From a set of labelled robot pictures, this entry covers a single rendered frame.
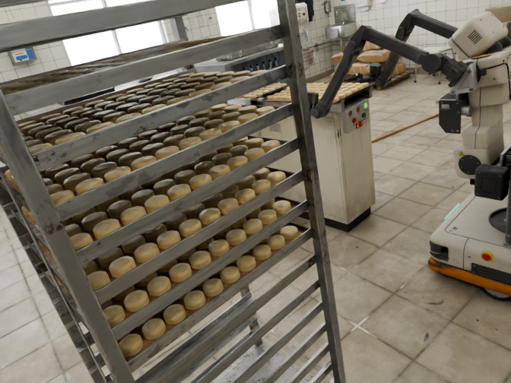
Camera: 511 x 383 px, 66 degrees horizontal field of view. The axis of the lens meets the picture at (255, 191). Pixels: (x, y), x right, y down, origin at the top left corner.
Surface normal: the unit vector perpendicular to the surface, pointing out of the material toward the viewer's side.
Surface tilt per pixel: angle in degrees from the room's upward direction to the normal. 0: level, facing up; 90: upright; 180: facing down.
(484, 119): 90
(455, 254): 90
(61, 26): 90
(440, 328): 0
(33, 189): 90
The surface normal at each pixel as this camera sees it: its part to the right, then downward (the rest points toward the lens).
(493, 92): -0.71, 0.42
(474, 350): -0.18, -0.89
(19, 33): 0.67, 0.19
